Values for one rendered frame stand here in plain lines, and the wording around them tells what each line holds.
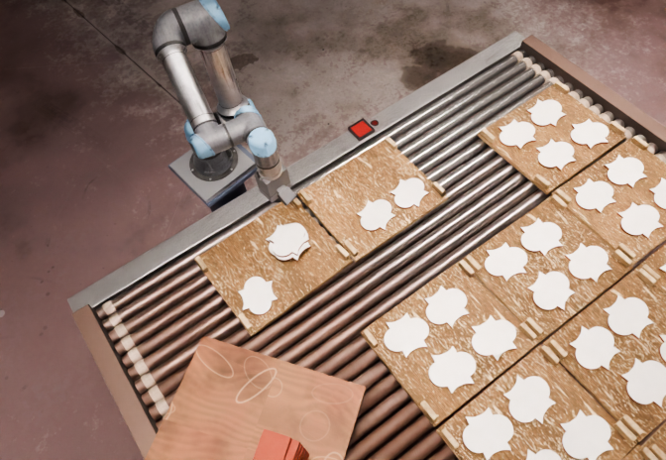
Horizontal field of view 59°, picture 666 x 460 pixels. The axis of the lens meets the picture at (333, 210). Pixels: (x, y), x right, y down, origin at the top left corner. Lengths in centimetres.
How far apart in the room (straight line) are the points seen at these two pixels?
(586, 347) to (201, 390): 112
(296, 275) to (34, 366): 166
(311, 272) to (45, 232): 199
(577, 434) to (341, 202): 102
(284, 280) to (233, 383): 40
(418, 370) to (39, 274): 225
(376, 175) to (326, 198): 20
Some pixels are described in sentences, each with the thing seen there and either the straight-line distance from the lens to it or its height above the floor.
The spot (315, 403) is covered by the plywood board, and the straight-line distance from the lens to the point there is 168.
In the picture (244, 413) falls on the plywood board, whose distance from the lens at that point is 170.
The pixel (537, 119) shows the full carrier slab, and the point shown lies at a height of 95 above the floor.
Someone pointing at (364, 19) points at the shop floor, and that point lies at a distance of 423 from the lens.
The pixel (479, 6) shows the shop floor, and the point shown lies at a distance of 437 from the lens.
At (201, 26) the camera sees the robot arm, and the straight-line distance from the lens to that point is 192.
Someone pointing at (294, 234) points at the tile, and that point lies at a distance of 198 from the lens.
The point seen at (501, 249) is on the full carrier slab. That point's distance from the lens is 201.
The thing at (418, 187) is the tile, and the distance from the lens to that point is 210.
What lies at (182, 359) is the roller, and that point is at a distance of 193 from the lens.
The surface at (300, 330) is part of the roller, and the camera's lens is 188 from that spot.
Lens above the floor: 266
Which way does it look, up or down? 57 degrees down
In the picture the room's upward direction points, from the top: 7 degrees counter-clockwise
